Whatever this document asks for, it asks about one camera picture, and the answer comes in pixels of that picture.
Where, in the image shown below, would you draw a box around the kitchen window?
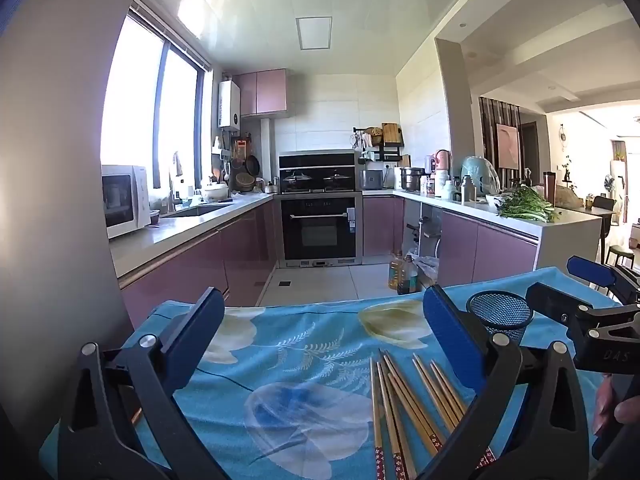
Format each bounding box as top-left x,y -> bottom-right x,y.
100,2 -> 213,191

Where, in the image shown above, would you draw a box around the kitchen sink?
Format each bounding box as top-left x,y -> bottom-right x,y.
162,202 -> 233,218

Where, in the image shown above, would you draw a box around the dark slatted partition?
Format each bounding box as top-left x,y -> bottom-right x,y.
478,96 -> 523,186

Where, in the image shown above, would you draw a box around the black wall rack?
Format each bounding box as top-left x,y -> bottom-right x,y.
352,122 -> 406,163

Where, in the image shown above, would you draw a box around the clear plastic bag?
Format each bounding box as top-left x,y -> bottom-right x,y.
415,255 -> 441,286

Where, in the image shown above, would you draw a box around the ceiling light panel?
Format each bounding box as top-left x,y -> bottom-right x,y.
295,16 -> 333,51

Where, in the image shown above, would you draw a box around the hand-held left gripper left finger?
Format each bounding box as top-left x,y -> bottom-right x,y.
57,287 -> 226,480

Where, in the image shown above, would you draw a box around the bunch of wooden chopsticks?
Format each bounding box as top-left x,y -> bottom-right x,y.
369,347 -> 498,480

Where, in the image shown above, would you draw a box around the black built-in oven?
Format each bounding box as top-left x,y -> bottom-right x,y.
279,194 -> 364,268

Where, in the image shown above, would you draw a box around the black range hood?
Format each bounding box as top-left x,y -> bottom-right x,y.
278,151 -> 357,172

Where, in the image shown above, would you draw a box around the yellow oil bottle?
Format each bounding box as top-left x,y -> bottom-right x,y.
389,251 -> 406,291

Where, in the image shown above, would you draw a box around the blue floral tablecloth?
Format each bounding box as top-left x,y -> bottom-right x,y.
40,266 -> 621,480

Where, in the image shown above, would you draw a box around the white casserole pot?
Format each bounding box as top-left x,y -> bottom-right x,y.
200,182 -> 230,203

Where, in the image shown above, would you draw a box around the pink corner base cabinets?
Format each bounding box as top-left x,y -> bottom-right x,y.
362,195 -> 541,291

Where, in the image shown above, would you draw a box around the long pink base cabinets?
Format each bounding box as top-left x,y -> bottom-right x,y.
117,195 -> 278,331

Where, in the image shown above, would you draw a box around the green leafy vegetables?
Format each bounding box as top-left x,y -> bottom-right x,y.
497,186 -> 561,223

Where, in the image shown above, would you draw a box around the steel stock pot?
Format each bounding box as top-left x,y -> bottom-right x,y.
400,166 -> 426,192

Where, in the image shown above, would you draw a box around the cooking oil bottles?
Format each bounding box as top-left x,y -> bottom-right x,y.
397,255 -> 420,295

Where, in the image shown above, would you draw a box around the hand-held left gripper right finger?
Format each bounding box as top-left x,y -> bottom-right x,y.
420,284 -> 593,480

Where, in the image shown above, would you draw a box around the black mesh cup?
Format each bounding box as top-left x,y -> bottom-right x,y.
466,290 -> 534,346

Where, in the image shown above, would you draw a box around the pink wall picture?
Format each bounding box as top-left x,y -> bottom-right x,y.
495,122 -> 522,168

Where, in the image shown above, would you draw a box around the white microwave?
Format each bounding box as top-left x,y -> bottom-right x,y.
101,164 -> 152,240

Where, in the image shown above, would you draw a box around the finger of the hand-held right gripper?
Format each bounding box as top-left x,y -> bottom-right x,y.
525,281 -> 640,354
566,255 -> 640,306

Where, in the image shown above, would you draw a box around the person's right hand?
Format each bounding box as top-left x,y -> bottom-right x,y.
592,374 -> 640,443

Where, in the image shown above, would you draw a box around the white water heater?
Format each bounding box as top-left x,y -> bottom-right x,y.
218,80 -> 242,129

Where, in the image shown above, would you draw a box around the pink wall cabinet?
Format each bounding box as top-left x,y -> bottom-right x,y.
234,68 -> 289,118

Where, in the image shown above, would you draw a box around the steel faucet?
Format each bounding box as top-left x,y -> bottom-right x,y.
167,152 -> 186,213

